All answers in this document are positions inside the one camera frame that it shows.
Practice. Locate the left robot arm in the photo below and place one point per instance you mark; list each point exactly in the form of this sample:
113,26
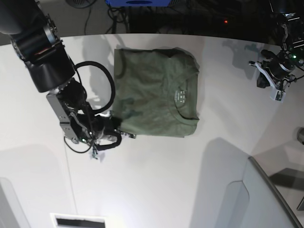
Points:
287,28

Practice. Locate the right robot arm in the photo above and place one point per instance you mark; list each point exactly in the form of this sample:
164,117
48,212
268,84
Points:
34,38

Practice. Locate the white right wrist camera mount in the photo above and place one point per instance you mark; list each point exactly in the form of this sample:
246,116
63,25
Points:
97,155

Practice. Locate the green t-shirt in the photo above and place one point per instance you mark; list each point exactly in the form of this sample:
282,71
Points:
156,92

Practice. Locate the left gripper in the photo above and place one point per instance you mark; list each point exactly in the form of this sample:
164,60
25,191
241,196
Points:
294,58

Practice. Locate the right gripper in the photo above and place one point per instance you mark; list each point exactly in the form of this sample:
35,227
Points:
108,132

